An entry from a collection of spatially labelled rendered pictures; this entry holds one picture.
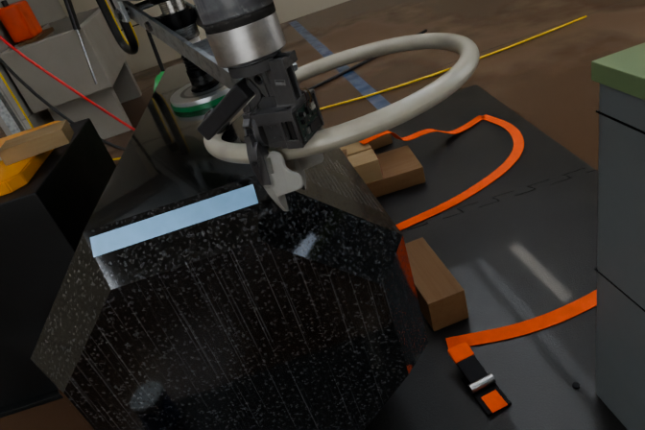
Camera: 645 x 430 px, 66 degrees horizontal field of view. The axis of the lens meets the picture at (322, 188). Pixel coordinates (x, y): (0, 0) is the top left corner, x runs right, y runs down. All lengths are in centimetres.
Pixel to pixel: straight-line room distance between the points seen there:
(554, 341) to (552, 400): 19
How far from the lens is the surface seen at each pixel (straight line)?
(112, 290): 98
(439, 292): 157
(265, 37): 62
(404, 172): 223
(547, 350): 157
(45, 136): 176
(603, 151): 101
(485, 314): 166
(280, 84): 63
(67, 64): 418
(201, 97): 140
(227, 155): 76
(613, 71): 91
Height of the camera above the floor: 124
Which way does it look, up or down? 30 degrees down
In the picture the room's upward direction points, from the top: 18 degrees counter-clockwise
